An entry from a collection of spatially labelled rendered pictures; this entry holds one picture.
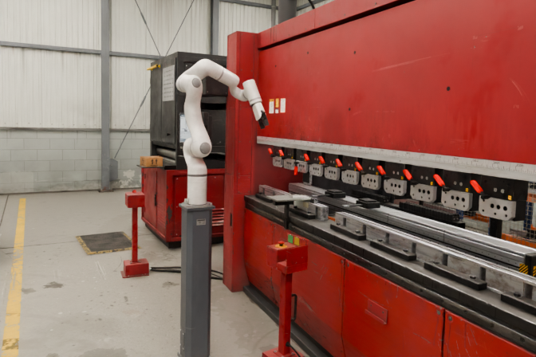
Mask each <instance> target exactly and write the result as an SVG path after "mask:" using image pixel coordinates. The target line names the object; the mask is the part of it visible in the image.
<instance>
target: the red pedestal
mask: <svg viewBox="0 0 536 357"><path fill-rule="evenodd" d="M125 205H126V206H127V207H128V208H132V259H131V260H126V261H124V271H120V273H121V276H122V278H130V277H143V276H149V263H148V260H147V259H146V258H141V259H138V207H145V194H144V193H143V192H136V190H133V191H132V192H125Z"/></svg>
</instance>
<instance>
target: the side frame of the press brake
mask: <svg viewBox="0 0 536 357"><path fill-rule="evenodd" d="M257 48H258V33H251V32H244V31H235V32H233V33H231V34H229V35H227V70H229V71H230V72H232V73H233V74H235V75H237V76H238V78H239V83H238V85H237V87H238V88H240V89H242V90H243V89H244V87H243V85H242V84H243V83H244V82H245V81H247V80H254V81H255V84H256V86H257V88H258V67H259V52H261V51H263V50H264V49H257ZM257 132H258V121H257V120H256V119H255V116H254V112H253V108H252V107H251V105H250V103H249V100H248V101H245V102H244V101H241V100H238V99H236V98H234V97H233V96H232V95H231V92H230V89H229V87H228V96H227V102H226V145H225V187H224V231H223V283H224V284H225V285H226V286H227V287H228V288H229V290H230V291H231V292H240V291H243V286H247V285H250V282H249V281H248V278H247V274H246V266H245V262H244V259H243V252H244V216H245V208H246V207H245V205H246V201H244V195H255V194H259V185H267V186H271V187H273V188H276V189H278V190H282V191H285V192H287V193H289V183H304V182H303V181H302V179H303V173H302V172H299V171H298V174H297V175H295V174H294V170H289V169H285V168H284V167H276V166H274V165H273V157H270V156H271V154H270V153H269V151H268V148H270V149H271V150H272V152H273V155H274V145H268V144H262V143H257Z"/></svg>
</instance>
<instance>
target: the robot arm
mask: <svg viewBox="0 0 536 357"><path fill-rule="evenodd" d="M206 76H209V77H212V78H214V79H216V80H217V81H219V82H221V83H223V84H225V85H227V86H228V87H229V89H230V92H231V95H232V96H233V97H234V98H236V99H238V100H241V101H244V102H245V101H248V100H249V103H250V105H251V107H252V108H253V112H254V116H255V119H256V120H257V121H258V123H259V126H260V128H261V129H263V128H265V126H267V125H269V123H268V120H267V118H266V113H265V110H264V108H263V106H262V99H261V97H260V94H259V92H258V88H257V86H256V84H255V81H254V80H247V81H245V82H244V83H243V84H242V85H243V87H244V89H243V90H242V89H240V88H238V87H237V85H238V83H239V78H238V76H237V75H235V74H233V73H232V72H230V71H229V70H227V69H225V68H224V67H222V66H220V65H218V64H216V63H214V62H213V61H210V60H208V59H202V60H200V61H198V62H197V63H196V64H195V65H193V66H192V67H191V68H189V69H188V70H187V71H186V72H184V73H183V74H182V75H181V76H180V77H179V78H178V80H177V81H176V87H177V89H178V90H179V91H181V92H185V93H186V100H185V103H184V114H185V119H186V122H187V126H188V129H189V131H190V133H191V138H188V139H186V141H185V142H184V145H183V155H184V158H185V160H186V163H187V199H184V202H182V206H184V207H189V208H204V207H209V206H212V203H211V202H207V166H206V164H205V162H204V161H203V157H206V156H208V155H209V154H210V153H211V141H210V138H209V136H208V134H207V131H206V128H205V127H204V124H203V120H202V115H201V108H200V101H201V96H202V93H203V84H202V81H201V80H202V79H203V78H205V77H206ZM262 121H263V122H262Z"/></svg>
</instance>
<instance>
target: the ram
mask: <svg viewBox="0 0 536 357"><path fill-rule="evenodd" d="M258 92H259V94H260V97H261V99H262V106H263V108H264V110H265V113H266V118H267V120H268V123H269V125H267V126H265V128H263V129H261V128H260V126H259V123H258V132H257V136H262V137H270V138H278V139H293V140H301V141H309V142H317V143H331V144H339V145H347V146H355V147H370V148H378V149H385V150H394V151H408V152H416V153H424V154H432V155H446V156H455V157H462V158H470V159H485V160H493V161H500V162H508V163H523V164H531V165H536V0H415V1H412V2H408V3H405V4H403V5H400V6H396V7H393V8H391V9H388V10H384V11H381V12H379V13H376V14H372V15H369V16H367V17H364V18H360V19H357V20H355V21H352V22H347V23H345V24H342V25H338V26H335V27H333V28H330V29H326V30H323V31H321V32H318V33H314V34H311V35H309V36H306V37H302V38H299V39H297V40H294V41H290V42H287V43H285V44H282V45H278V46H275V47H273V48H270V49H266V50H263V51H261V52H259V67H258ZM281 98H286V110H285V113H280V109H281ZM271 99H274V113H269V112H270V100H271ZM276 99H278V107H277V108H276ZM276 109H278V113H275V110H276ZM257 143H262V144H268V145H274V146H280V147H291V148H297V149H302V150H308V151H320V152H325V153H331V154H337V155H347V156H353V157H360V158H366V159H376V160H382V161H388V162H394V163H405V164H411V165H417V166H422V167H433V168H439V169H445V170H451V171H462V172H467V173H473V174H479V175H490V176H496V177H502V178H508V179H518V180H524V181H531V182H536V174H531V173H525V172H518V171H505V170H499V169H492V168H485V167H473V166H467V165H459V164H453V163H441V162H434V161H427V160H420V159H408V158H401V157H395V156H388V155H375V154H369V153H362V152H355V151H343V150H337V149H329V148H323V147H311V146H304V145H297V144H291V143H278V142H271V141H265V140H258V139H257Z"/></svg>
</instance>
